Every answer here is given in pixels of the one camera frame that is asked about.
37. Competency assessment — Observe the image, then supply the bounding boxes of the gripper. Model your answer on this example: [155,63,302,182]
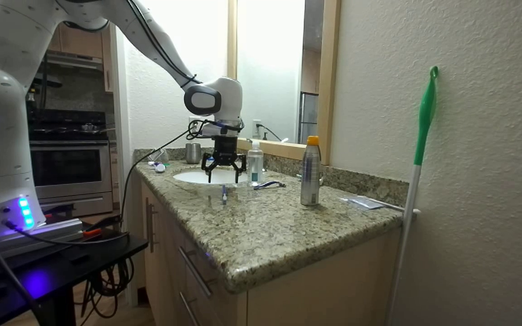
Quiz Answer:
[201,135,247,184]

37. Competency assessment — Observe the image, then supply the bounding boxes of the silver cup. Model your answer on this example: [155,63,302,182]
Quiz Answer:
[185,143,202,164]

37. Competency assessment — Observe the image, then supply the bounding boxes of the clear pump bottle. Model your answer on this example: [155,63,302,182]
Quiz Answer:
[247,139,264,187]

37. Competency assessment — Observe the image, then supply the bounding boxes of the white sink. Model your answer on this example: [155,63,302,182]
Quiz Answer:
[172,168,249,185]

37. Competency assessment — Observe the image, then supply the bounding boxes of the blue razor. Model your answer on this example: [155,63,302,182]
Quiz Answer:
[252,181,287,191]

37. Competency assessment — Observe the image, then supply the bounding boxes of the silver spray can orange cap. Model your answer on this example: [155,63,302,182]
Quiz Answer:
[300,136,322,206]

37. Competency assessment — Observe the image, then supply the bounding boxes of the wood framed mirror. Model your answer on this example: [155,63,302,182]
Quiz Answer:
[227,0,341,166]

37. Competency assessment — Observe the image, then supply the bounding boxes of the clear plastic packet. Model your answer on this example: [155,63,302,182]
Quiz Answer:
[339,196,421,214]

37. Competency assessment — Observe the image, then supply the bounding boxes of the stainless steel oven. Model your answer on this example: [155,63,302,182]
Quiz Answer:
[28,109,116,217]

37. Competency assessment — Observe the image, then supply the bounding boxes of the oven door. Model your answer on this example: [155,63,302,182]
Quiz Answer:
[29,140,113,200]

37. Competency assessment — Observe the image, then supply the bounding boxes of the range hood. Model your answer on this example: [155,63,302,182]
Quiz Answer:
[45,50,106,72]

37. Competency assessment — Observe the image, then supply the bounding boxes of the wooden kitchen cabinets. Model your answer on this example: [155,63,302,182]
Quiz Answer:
[47,22,115,94]

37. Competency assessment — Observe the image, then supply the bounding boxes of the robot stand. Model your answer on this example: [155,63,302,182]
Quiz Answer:
[0,219,149,326]

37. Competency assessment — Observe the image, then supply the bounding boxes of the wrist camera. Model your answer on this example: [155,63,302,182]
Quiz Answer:
[196,122,228,138]

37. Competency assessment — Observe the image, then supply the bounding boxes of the cabinet door handle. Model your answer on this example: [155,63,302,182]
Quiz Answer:
[145,197,159,254]

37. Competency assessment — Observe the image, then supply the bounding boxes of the drawer handle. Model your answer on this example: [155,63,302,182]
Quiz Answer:
[179,246,213,298]
[179,292,201,326]

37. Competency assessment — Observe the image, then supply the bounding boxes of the oven door handle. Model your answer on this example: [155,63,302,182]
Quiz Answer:
[29,141,109,146]

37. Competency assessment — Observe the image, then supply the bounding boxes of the bundle of black cables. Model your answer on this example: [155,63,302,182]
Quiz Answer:
[79,257,135,319]

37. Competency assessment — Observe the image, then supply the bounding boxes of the black cable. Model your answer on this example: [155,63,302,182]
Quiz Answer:
[4,219,130,246]
[0,219,46,326]

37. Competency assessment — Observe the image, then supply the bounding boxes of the green and white mop handle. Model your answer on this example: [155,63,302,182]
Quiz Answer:
[385,66,439,326]

